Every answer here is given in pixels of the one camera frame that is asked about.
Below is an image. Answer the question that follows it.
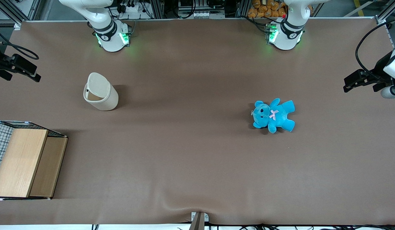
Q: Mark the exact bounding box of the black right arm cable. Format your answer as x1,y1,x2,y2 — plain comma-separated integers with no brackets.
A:
0,27,40,61

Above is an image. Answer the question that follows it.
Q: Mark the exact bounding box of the wooden box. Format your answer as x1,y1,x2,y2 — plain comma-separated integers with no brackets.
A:
0,129,68,198

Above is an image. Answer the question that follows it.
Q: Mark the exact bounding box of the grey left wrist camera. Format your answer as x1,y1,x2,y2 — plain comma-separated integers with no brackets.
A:
381,85,395,99

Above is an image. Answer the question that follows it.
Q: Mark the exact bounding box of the orange plush toys pile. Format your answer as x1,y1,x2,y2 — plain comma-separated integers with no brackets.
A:
248,0,287,18

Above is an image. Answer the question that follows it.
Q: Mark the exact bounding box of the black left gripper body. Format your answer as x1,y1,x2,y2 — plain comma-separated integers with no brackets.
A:
350,69,393,93

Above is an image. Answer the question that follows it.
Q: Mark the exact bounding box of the metal table clamp bracket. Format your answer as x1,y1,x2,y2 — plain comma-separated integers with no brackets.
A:
191,211,209,230

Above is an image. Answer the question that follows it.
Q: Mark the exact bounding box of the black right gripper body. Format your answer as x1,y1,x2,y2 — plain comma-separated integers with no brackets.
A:
0,54,38,81

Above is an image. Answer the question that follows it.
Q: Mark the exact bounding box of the aluminium frame post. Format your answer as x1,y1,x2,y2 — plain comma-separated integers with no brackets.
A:
0,0,41,27
375,0,395,25

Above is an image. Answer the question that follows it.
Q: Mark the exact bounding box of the wooden shelf with wire basket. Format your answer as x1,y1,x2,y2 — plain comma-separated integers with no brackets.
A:
0,120,68,201

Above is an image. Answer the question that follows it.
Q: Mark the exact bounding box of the beige swing-lid trash can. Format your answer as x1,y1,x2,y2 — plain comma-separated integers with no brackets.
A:
83,73,119,111

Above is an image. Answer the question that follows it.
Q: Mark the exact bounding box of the blue teddy bear plush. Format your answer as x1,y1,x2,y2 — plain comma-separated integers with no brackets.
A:
252,98,295,134

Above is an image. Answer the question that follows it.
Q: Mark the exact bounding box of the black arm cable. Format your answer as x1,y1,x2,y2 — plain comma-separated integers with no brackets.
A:
0,27,40,61
355,18,395,80

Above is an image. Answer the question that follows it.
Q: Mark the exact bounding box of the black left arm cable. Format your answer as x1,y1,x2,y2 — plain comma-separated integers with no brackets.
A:
355,18,395,80

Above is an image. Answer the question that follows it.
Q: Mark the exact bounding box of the white power strip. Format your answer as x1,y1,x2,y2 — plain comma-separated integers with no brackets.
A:
119,0,144,14

